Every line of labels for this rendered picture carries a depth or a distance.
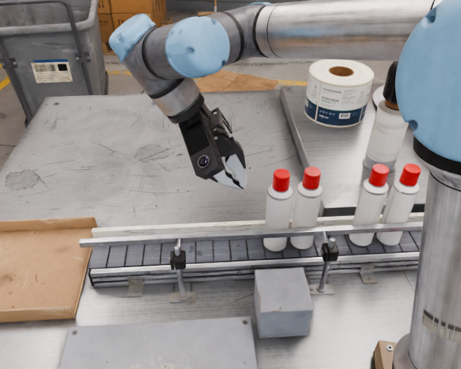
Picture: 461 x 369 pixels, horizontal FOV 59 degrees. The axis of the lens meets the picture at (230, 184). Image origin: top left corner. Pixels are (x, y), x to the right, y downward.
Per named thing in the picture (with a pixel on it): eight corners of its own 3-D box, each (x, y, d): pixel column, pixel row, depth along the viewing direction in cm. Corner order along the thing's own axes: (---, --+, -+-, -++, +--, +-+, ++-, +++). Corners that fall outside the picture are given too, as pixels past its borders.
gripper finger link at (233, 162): (255, 167, 84) (232, 135, 79) (257, 185, 80) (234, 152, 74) (241, 173, 85) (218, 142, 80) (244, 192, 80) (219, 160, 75)
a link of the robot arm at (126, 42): (122, 38, 57) (96, 45, 63) (169, 99, 63) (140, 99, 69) (157, 4, 59) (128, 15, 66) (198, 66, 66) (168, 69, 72)
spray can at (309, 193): (309, 233, 96) (323, 162, 82) (315, 250, 92) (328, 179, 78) (287, 234, 95) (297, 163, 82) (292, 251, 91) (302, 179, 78)
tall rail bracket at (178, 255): (189, 275, 92) (184, 223, 82) (189, 303, 87) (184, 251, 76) (175, 276, 92) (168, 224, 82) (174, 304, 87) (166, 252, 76)
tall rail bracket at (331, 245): (321, 268, 94) (332, 217, 83) (329, 295, 88) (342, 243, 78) (307, 269, 94) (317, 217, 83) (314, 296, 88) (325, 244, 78)
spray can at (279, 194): (284, 235, 95) (293, 164, 82) (287, 252, 91) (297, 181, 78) (261, 236, 95) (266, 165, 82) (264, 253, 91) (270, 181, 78)
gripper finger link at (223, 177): (241, 173, 85) (218, 142, 80) (244, 192, 80) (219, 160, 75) (228, 180, 86) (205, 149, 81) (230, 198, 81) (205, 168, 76)
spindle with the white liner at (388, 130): (388, 154, 120) (418, 55, 101) (400, 173, 113) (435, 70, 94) (358, 155, 119) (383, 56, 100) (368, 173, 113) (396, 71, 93)
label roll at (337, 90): (300, 122, 133) (306, 81, 124) (307, 94, 148) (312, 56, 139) (364, 131, 129) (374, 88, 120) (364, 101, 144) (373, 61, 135)
